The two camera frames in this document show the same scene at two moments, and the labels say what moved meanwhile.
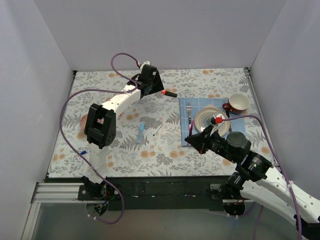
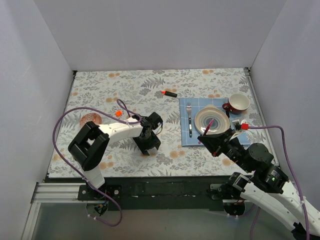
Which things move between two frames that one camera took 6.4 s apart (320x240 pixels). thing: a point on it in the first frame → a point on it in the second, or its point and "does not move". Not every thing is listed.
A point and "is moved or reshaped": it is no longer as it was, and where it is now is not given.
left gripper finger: [157, 85] → [146, 143]
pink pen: [191, 128] is moved or reshaped
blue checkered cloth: [189, 106] does not move
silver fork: [189, 110] does not move
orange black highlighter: [165, 92] does not move
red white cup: [238, 103] does not move
